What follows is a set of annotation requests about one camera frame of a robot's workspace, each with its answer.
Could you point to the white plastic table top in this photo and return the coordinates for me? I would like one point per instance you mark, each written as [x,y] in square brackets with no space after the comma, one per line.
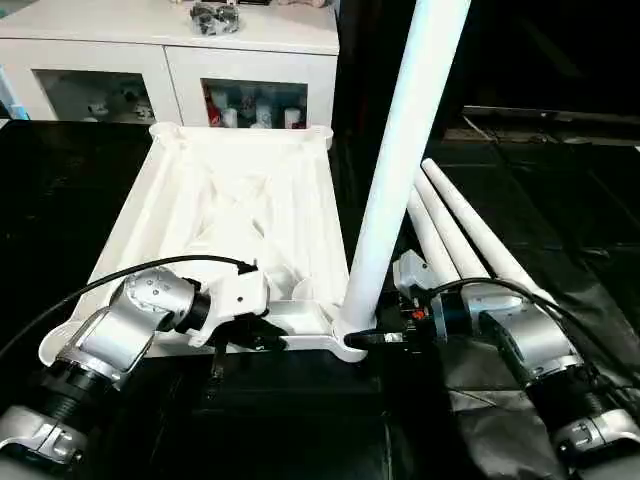
[240,200]

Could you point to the white plastic table leg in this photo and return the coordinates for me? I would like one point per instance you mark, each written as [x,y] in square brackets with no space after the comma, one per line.
[480,225]
[425,230]
[405,150]
[450,225]

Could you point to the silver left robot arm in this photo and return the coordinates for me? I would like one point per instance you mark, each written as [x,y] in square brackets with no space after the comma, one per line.
[120,330]

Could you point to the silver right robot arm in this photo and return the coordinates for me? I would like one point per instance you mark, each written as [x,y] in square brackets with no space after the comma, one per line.
[530,340]

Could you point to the black work mat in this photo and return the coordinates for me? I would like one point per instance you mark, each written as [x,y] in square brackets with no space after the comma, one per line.
[320,430]

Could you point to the crumpled black plastic sheet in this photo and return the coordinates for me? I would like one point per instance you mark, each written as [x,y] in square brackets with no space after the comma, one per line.
[490,420]

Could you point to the dark low furniture silver edge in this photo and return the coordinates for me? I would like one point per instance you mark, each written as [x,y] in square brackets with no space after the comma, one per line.
[550,115]

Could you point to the white cabinet with glass doors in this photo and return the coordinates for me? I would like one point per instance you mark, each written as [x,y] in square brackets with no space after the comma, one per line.
[170,55]

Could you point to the light blue plastic item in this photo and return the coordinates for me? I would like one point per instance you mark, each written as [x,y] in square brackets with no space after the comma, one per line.
[10,100]

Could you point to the grey bundle of small items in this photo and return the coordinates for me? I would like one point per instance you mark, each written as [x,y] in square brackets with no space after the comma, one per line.
[215,18]

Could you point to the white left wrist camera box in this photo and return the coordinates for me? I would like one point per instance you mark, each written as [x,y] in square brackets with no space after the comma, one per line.
[235,295]

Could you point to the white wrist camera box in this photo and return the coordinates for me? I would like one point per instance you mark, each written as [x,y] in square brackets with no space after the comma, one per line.
[415,278]
[235,295]

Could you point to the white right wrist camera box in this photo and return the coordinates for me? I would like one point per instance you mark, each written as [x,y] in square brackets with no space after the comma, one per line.
[415,278]

